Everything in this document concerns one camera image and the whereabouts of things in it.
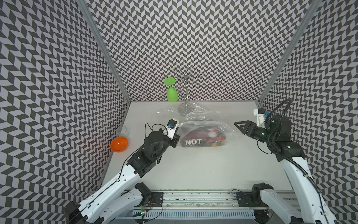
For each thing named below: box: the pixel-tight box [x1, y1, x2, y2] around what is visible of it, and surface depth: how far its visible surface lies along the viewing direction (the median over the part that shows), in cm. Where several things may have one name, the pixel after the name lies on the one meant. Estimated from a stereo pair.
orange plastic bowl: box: [110, 136, 129, 153], surface depth 91 cm
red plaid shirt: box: [180, 126, 227, 148], surface depth 82 cm
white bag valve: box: [207, 131, 217, 138], surface depth 88 cm
